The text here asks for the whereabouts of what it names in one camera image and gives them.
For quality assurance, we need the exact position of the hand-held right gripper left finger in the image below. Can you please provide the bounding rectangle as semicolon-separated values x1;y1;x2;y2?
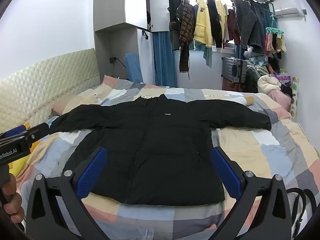
26;146;108;240

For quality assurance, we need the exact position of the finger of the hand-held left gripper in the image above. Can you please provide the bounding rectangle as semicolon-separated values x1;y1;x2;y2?
25;122;51;143
4;124;27;138

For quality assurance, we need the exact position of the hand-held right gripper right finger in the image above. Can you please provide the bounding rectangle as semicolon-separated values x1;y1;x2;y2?
211;146;294;240

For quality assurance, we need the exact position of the black puffer jacket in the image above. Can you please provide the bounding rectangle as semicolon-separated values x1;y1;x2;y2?
49;94;272;205

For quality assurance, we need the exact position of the pile of clothes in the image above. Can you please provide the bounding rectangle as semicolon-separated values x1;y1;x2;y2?
244;45;293;99

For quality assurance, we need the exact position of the person's left hand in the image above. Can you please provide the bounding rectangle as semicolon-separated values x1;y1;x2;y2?
0;174;26;228

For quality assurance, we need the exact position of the patchwork pastel duvet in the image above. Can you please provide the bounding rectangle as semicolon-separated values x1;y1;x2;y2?
15;75;320;240

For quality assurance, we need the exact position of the cream quilted headboard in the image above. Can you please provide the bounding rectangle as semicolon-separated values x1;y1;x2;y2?
0;48;103;134

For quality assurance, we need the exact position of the red suitcase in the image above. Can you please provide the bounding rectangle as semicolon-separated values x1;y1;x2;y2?
223;80;247;92

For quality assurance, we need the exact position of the pink cloth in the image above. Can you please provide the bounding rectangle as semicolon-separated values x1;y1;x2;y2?
271;90;293;112

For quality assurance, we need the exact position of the cream fleece garment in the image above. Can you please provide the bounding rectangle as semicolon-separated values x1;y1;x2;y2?
257;75;282;95

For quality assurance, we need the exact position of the polka dot panel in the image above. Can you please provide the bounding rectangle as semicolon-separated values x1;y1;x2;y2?
290;77;299;120

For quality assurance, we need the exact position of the grey suitcase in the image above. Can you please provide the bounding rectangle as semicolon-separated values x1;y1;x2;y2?
221;57;248;84

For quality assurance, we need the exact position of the blue upright cushion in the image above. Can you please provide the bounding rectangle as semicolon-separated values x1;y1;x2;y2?
124;53;144;83

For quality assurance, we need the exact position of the teal hanging cloth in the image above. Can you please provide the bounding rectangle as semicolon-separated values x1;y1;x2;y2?
195;42;213;68

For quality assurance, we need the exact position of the blue curtain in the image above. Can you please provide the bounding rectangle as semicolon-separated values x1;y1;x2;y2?
152;31;178;88

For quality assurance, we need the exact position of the maroon hanging garment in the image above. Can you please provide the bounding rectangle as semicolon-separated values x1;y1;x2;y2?
226;9;241;43

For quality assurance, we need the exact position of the green clip hanger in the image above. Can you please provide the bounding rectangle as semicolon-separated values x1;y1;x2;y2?
265;12;287;53

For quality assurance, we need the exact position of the plaid scarf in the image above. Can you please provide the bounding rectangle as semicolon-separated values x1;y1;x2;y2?
176;0;195;75

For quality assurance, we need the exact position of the black hanging garment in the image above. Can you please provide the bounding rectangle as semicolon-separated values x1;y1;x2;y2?
207;0;223;53

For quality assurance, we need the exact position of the yellow hanging jacket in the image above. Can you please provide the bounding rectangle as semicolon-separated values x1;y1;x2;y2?
194;0;215;49

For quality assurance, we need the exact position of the pale yellow hanging shirt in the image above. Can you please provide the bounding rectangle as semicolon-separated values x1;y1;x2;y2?
215;0;229;45

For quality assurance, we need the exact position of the dark teal hanging garment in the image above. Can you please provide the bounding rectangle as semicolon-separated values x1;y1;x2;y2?
250;0;273;39

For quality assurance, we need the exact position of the black hanging coat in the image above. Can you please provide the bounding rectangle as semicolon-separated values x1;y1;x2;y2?
168;0;186;51

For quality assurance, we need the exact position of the white air conditioner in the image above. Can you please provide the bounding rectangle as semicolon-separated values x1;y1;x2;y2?
274;6;304;18

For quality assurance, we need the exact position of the black wall charger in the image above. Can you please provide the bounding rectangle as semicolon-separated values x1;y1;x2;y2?
109;57;127;69

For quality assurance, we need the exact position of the white wall cabinet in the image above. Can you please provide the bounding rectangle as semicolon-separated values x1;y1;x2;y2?
93;0;154;85

